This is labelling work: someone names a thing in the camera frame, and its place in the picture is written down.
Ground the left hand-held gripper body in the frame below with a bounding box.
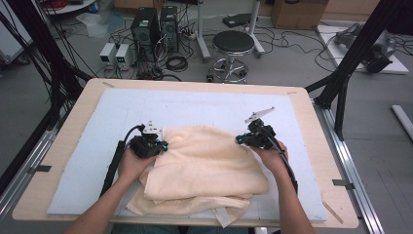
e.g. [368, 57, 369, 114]
[130, 120, 165, 160]

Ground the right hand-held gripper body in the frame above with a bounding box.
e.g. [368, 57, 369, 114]
[244, 106, 278, 151]

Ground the cream towel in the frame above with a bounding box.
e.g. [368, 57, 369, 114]
[126, 125, 271, 228]

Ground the person's left hand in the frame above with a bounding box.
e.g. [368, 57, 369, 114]
[117, 147, 158, 187]

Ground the person's right hand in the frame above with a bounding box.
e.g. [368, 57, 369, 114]
[249, 140, 290, 178]

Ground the pale blue foam mat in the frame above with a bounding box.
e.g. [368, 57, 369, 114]
[47, 87, 328, 223]

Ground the white power supply unit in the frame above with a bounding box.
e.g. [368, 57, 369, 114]
[98, 42, 117, 66]
[115, 43, 135, 71]

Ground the black round stool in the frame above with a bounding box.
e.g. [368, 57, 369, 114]
[206, 29, 256, 85]

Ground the white stand leg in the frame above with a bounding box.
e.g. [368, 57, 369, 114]
[196, 0, 212, 62]
[246, 0, 266, 58]

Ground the large black computer tower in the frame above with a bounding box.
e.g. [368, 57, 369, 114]
[131, 7, 162, 62]

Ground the white floor board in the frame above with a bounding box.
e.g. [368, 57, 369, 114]
[316, 23, 410, 75]

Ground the slim black computer tower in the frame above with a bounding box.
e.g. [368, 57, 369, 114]
[160, 5, 179, 53]

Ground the black flat case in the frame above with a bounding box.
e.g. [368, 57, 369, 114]
[222, 13, 252, 28]

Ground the cardboard box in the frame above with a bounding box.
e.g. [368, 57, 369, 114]
[271, 0, 329, 31]

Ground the clear plastic bag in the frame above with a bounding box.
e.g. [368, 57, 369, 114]
[76, 12, 110, 38]

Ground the white tube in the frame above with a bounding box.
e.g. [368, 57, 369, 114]
[391, 104, 413, 141]

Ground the grey machine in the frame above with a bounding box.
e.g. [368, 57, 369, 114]
[334, 22, 397, 74]

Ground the white round table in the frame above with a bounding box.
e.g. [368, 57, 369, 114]
[40, 0, 98, 16]

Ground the right hand-held gripper black cable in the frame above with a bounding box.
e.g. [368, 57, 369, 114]
[267, 135, 299, 194]

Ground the coiled black cable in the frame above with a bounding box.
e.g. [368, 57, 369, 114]
[165, 56, 189, 72]

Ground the aluminium rail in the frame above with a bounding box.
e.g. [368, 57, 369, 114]
[313, 98, 386, 234]
[0, 128, 62, 222]

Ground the grey metal bracket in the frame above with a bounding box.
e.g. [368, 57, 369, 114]
[27, 165, 53, 174]
[332, 178, 355, 190]

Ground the black floor cable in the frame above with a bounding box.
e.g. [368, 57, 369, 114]
[259, 27, 335, 72]

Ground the black metal frame post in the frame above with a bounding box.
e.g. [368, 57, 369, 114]
[305, 0, 413, 141]
[0, 0, 94, 196]

